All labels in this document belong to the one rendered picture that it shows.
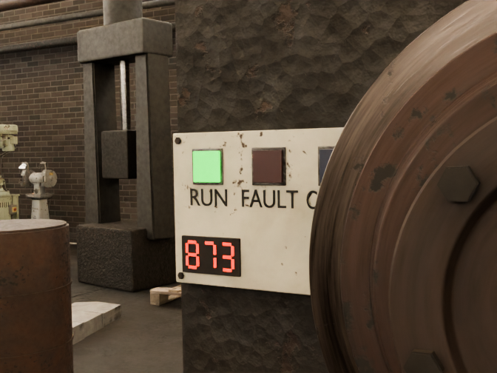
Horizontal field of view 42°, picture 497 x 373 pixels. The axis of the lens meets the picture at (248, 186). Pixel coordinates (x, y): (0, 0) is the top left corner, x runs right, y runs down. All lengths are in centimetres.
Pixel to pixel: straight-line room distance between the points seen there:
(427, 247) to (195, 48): 45
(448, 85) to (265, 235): 31
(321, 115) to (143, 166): 519
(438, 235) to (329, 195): 14
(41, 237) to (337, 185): 270
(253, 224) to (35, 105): 904
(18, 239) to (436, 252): 279
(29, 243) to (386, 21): 261
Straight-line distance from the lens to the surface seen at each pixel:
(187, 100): 80
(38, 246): 317
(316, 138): 69
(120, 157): 607
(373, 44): 70
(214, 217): 76
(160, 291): 530
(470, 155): 43
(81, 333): 452
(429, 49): 53
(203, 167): 76
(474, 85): 50
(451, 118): 48
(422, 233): 44
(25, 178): 928
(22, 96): 992
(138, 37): 589
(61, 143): 935
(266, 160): 71
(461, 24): 52
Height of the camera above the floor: 122
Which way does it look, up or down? 3 degrees down
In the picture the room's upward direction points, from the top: 1 degrees counter-clockwise
